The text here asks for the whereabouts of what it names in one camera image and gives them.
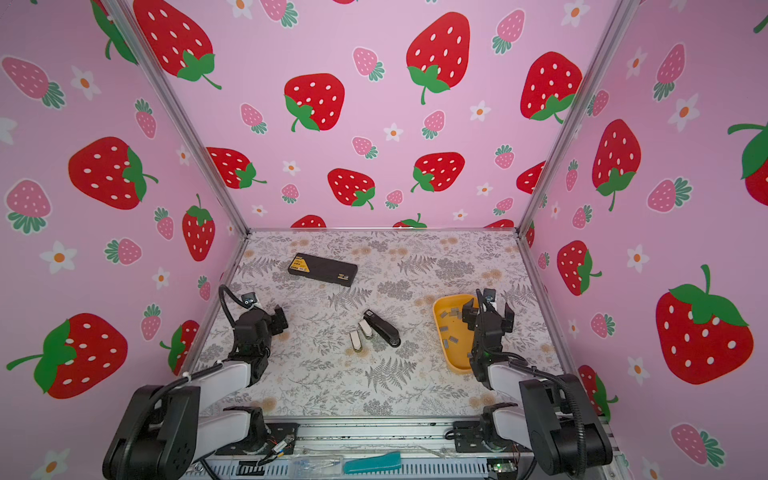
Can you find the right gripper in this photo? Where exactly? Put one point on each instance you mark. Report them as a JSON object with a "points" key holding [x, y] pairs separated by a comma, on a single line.
{"points": [[472, 315]]}

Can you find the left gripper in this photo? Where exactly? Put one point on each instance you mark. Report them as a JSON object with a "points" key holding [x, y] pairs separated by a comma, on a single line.
{"points": [[277, 321]]}

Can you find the black stapler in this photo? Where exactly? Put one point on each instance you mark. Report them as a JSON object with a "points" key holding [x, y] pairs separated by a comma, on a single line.
{"points": [[389, 333]]}

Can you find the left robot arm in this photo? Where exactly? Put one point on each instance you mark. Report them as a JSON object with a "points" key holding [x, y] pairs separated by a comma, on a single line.
{"points": [[162, 433]]}

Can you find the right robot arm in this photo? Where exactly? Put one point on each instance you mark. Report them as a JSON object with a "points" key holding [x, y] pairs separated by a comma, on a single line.
{"points": [[550, 415]]}

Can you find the yellow plastic tray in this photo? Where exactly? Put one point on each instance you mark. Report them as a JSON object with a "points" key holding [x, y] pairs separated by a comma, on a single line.
{"points": [[454, 335]]}

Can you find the black tool case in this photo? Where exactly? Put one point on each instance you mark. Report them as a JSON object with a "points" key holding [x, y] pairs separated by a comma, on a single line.
{"points": [[323, 269]]}

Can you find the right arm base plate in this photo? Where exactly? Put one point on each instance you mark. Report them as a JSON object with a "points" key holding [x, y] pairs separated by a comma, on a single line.
{"points": [[469, 436]]}

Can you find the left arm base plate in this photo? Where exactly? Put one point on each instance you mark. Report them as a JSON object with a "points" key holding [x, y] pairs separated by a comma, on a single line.
{"points": [[264, 440]]}

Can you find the aluminium rail frame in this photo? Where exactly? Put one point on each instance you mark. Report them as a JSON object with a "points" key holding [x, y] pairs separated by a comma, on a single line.
{"points": [[324, 444]]}

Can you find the teal handled tool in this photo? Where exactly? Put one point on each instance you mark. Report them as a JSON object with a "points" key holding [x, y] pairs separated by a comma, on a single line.
{"points": [[383, 463]]}

